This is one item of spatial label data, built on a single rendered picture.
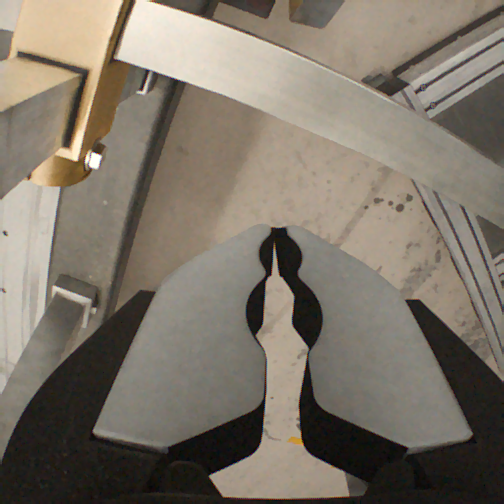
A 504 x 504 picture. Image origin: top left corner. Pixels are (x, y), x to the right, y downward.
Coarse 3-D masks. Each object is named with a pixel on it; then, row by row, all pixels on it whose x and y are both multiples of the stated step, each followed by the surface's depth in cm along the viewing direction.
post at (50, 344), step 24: (72, 288) 40; (96, 288) 42; (48, 312) 37; (72, 312) 38; (48, 336) 34; (72, 336) 37; (24, 360) 31; (48, 360) 32; (24, 384) 29; (0, 408) 26; (24, 408) 28; (0, 432) 25; (0, 456) 23
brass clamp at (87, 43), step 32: (32, 0) 14; (64, 0) 14; (96, 0) 14; (128, 0) 14; (32, 32) 14; (64, 32) 15; (96, 32) 15; (64, 64) 15; (96, 64) 15; (128, 64) 19; (96, 96) 16; (96, 128) 19; (64, 160) 18; (96, 160) 20
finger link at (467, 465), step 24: (432, 312) 9; (432, 336) 8; (456, 336) 8; (456, 360) 7; (480, 360) 7; (456, 384) 7; (480, 384) 7; (480, 408) 6; (480, 432) 6; (408, 456) 6; (432, 456) 5; (456, 456) 5; (480, 456) 5; (432, 480) 5; (456, 480) 5; (480, 480) 5
